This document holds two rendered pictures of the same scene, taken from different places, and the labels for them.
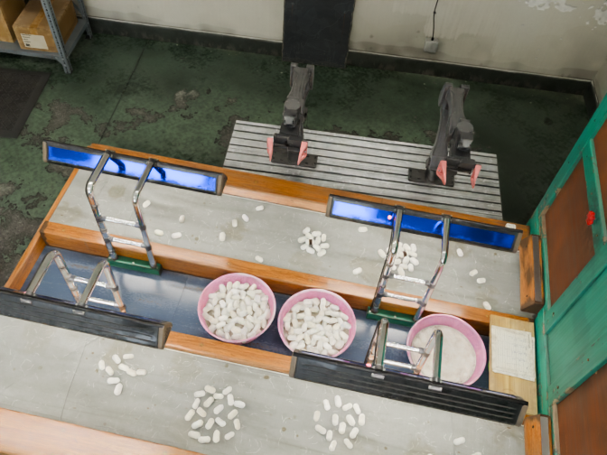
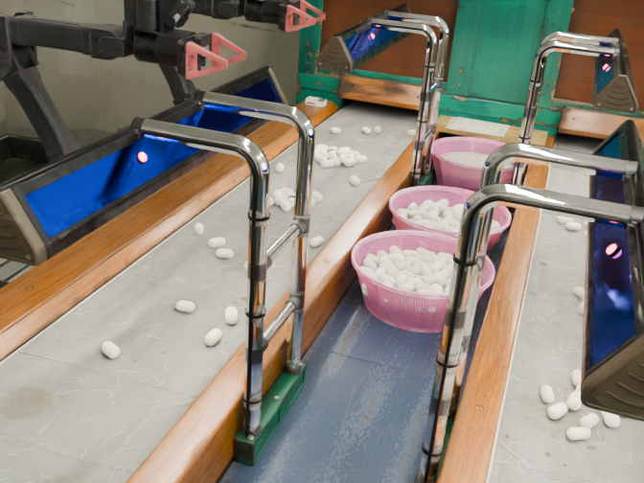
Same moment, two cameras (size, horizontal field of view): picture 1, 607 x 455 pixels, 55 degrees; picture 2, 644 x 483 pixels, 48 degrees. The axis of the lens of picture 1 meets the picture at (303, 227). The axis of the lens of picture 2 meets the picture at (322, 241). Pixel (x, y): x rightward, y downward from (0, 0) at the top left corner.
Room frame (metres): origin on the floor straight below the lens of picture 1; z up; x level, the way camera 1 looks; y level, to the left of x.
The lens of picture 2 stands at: (0.92, 1.42, 1.37)
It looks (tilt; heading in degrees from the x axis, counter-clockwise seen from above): 26 degrees down; 280
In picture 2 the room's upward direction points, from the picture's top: 4 degrees clockwise
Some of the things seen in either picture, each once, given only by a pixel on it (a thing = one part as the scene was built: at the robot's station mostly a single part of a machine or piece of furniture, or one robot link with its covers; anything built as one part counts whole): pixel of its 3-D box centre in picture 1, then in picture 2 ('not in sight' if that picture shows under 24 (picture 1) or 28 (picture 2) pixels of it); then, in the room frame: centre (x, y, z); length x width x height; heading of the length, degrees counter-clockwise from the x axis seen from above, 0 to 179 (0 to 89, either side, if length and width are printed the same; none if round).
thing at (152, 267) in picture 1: (133, 214); (223, 273); (1.20, 0.60, 0.90); 0.20 x 0.19 x 0.45; 83
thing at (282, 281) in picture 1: (279, 282); (355, 246); (1.10, 0.07, 0.71); 1.81 x 0.05 x 0.11; 83
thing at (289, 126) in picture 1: (289, 125); (179, 22); (1.47, 0.08, 1.13); 0.07 x 0.06 x 0.11; 87
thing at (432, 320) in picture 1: (443, 355); (475, 168); (0.86, -0.51, 0.72); 0.27 x 0.27 x 0.10
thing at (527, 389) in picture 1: (512, 363); (489, 130); (0.83, -0.73, 0.77); 0.33 x 0.15 x 0.01; 173
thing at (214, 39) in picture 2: (295, 153); (220, 54); (1.40, 0.05, 1.07); 0.09 x 0.07 x 0.07; 177
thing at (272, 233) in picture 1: (290, 239); (276, 220); (1.27, 0.05, 0.73); 1.81 x 0.30 x 0.02; 83
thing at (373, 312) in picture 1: (407, 269); (397, 108); (1.08, -0.36, 0.90); 0.20 x 0.19 x 0.45; 83
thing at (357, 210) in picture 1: (422, 218); (374, 32); (1.16, -0.38, 1.08); 0.62 x 0.08 x 0.07; 83
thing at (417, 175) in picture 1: (433, 171); not in sight; (1.71, -0.53, 0.71); 0.20 x 0.07 x 0.08; 87
